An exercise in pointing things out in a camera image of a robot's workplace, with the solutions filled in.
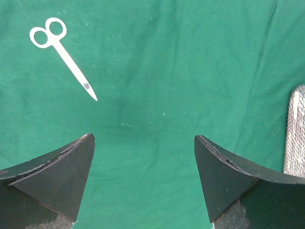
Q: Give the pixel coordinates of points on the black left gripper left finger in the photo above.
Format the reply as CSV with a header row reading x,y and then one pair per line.
x,y
46,192

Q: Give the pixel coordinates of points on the metal mesh instrument tray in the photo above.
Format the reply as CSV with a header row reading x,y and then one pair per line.
x,y
294,161

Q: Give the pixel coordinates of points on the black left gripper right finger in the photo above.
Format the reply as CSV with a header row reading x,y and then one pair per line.
x,y
241,194

